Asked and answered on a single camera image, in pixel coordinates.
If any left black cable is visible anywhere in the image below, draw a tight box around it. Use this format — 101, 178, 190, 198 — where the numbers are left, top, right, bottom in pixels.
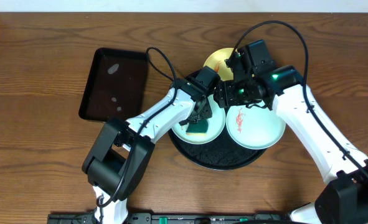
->
96, 47, 179, 208

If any black cable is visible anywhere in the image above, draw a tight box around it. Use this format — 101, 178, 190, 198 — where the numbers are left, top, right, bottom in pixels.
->
96, 47, 179, 208
230, 20, 368, 195

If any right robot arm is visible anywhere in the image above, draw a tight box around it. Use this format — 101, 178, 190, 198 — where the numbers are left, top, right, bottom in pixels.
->
215, 65, 368, 223

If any yellow plate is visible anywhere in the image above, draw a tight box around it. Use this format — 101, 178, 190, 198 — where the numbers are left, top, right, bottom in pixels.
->
204, 48, 234, 81

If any green yellow sponge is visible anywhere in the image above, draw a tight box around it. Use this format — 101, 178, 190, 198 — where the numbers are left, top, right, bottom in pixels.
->
186, 119, 209, 136

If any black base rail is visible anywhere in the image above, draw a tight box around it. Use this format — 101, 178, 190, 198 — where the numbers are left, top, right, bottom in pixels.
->
47, 213, 292, 224

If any black rectangular tray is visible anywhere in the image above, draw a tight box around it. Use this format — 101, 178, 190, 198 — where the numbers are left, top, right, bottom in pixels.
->
78, 47, 148, 122

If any round black tray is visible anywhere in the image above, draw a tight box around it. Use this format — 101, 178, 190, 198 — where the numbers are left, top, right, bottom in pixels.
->
168, 126, 265, 170

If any light blue plate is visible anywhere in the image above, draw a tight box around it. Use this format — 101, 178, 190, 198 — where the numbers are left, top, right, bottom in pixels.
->
225, 106, 286, 150
172, 95, 226, 144

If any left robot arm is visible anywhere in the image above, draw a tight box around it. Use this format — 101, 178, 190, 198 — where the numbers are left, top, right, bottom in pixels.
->
82, 78, 219, 223

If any right black cable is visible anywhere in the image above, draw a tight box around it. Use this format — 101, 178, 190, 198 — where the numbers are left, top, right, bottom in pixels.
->
230, 20, 368, 195

